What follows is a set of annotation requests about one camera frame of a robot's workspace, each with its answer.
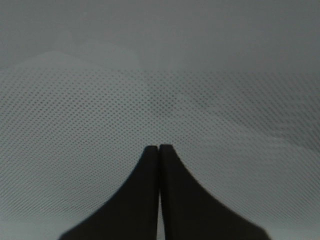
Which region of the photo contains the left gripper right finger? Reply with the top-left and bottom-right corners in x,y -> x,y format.
159,144 -> 270,240

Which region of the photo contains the white microwave door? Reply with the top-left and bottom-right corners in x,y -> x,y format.
0,0 -> 320,240

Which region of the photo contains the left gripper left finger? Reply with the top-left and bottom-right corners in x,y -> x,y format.
60,145 -> 160,240

